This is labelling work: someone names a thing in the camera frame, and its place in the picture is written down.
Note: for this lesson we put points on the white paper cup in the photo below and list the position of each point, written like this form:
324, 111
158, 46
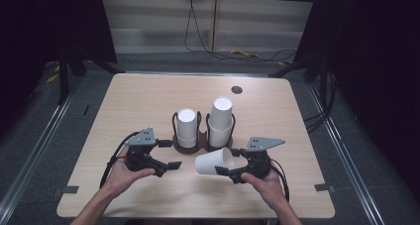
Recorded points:
187, 143
211, 162
219, 137
186, 122
221, 112

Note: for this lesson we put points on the round grey table grommet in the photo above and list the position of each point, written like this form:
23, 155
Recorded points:
236, 90

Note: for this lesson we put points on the person's left hand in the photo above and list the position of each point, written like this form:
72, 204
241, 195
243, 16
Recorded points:
122, 178

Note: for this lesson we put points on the black metal stand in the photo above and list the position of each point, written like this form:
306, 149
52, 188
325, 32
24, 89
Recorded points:
63, 76
297, 66

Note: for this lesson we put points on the yellow floor tape scrap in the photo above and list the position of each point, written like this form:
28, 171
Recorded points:
244, 53
52, 78

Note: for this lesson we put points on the grey tape strip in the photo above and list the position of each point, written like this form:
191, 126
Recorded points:
67, 189
323, 187

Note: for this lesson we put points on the person's right hand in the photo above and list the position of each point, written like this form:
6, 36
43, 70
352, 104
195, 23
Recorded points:
265, 188

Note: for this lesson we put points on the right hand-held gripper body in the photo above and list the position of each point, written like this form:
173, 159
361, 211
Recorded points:
261, 145

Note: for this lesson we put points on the metal floor rail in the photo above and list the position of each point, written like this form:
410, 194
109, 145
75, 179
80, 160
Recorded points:
33, 159
346, 152

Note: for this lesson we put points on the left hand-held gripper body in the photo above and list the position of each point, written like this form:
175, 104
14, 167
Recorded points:
142, 139

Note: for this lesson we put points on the dark brown double cup holder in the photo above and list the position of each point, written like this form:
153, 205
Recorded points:
202, 145

